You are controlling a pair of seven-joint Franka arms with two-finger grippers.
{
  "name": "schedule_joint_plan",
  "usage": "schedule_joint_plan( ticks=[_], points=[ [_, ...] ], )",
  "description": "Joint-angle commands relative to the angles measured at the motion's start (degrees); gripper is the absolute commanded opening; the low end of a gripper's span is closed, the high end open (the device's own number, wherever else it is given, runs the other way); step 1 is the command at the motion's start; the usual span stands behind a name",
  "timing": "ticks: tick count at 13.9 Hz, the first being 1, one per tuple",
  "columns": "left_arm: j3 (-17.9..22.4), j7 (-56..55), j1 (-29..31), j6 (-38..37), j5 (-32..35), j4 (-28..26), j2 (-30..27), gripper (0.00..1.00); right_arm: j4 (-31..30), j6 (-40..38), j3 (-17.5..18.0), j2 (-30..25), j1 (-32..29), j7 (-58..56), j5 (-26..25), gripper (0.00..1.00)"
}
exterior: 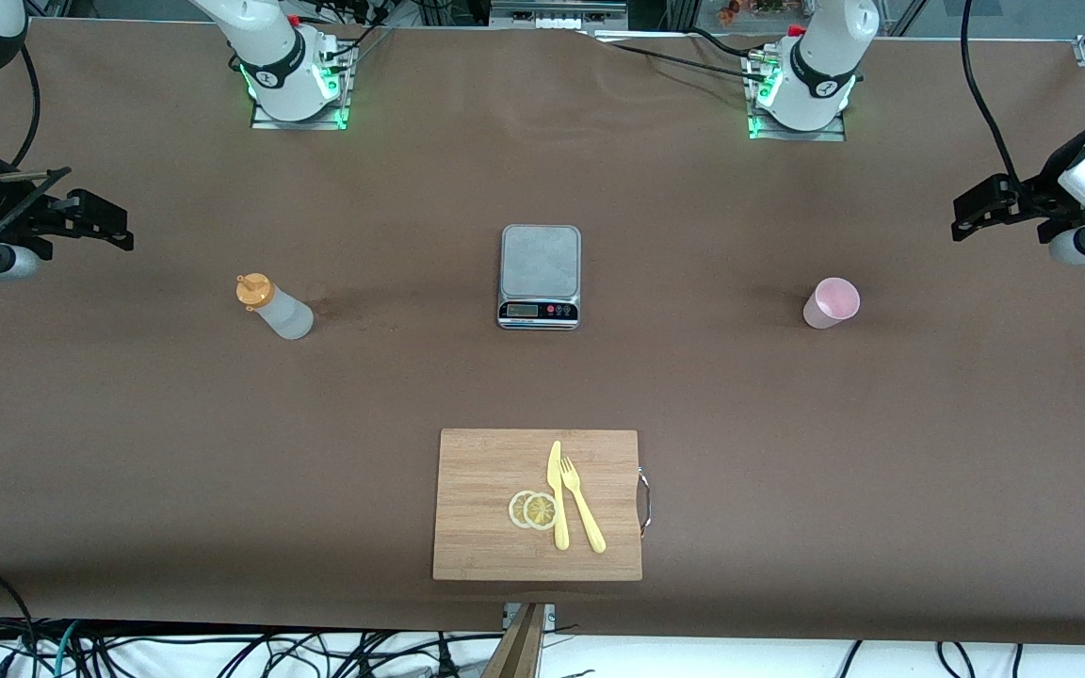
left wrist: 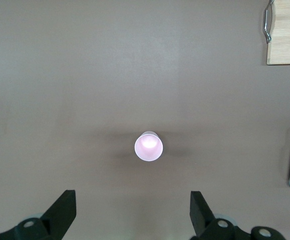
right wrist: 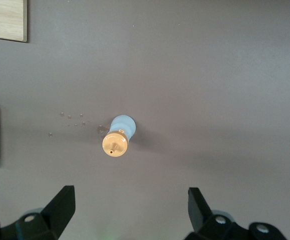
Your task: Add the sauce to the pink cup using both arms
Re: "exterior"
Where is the short black base cable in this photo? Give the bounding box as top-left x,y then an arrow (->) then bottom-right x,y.
688,26 -> 760,62

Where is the silver digital kitchen scale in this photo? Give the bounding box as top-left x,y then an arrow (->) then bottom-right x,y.
497,224 -> 582,331

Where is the teal cable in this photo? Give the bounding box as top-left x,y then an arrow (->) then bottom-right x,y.
51,620 -> 84,678

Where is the white power strip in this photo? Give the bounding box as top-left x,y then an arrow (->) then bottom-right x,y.
491,0 -> 628,29

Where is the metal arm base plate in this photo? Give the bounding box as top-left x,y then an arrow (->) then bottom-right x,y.
747,47 -> 847,142
251,38 -> 353,131

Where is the yellow plastic knife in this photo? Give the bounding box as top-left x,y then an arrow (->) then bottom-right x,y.
547,440 -> 570,552

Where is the small metal bracket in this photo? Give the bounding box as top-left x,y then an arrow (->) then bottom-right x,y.
503,603 -> 558,630

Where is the pink plastic cup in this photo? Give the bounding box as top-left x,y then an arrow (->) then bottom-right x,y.
802,277 -> 862,331

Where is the long black base cable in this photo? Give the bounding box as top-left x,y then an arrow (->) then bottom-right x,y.
599,40 -> 769,84

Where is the sauce bottle with orange cap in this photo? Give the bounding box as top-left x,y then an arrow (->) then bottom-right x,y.
235,273 -> 315,341

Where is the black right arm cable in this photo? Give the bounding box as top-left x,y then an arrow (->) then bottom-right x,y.
13,45 -> 42,169

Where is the brown table cover mat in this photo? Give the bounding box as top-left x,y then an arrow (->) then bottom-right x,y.
0,17 -> 1085,649

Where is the yellow plastic fork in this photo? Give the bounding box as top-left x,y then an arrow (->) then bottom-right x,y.
559,456 -> 607,555

